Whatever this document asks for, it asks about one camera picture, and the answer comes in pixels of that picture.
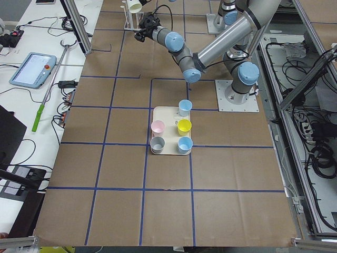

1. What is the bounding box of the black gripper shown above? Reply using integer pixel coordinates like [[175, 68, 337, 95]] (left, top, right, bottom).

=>
[[134, 12, 161, 42]]

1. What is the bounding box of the blue teach pendant tablet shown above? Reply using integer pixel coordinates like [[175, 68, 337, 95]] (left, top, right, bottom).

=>
[[9, 52, 57, 89]]

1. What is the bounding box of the grey plastic cup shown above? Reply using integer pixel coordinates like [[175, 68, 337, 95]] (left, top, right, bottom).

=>
[[150, 136, 165, 154]]

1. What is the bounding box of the pale green white cup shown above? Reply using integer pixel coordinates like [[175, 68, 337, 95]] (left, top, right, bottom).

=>
[[126, 0, 143, 14]]

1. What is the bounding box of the light blue cup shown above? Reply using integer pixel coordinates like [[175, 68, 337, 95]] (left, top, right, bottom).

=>
[[179, 99, 193, 116], [177, 136, 193, 154]]

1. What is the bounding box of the white wire cup rack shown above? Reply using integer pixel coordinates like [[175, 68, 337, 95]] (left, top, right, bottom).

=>
[[121, 0, 144, 32]]

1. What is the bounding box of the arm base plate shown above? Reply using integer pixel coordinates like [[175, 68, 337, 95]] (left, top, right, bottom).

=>
[[206, 14, 226, 34], [215, 80, 259, 113]]

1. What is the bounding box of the aluminium frame post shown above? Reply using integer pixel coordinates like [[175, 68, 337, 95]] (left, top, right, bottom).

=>
[[60, 0, 92, 55]]

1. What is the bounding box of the cream plastic tray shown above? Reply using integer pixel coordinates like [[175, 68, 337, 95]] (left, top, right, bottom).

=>
[[152, 106, 192, 155]]

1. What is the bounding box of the pink plastic cup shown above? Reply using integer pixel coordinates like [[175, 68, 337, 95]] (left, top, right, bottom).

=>
[[151, 120, 165, 137]]

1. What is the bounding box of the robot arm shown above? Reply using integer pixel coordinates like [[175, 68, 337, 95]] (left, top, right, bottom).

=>
[[134, 1, 280, 104]]

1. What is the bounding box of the reacher grabber tool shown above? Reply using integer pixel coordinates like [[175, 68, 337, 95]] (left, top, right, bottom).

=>
[[32, 40, 77, 132]]

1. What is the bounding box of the yellow plastic cup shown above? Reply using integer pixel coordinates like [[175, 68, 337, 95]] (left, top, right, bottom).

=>
[[177, 119, 192, 136]]

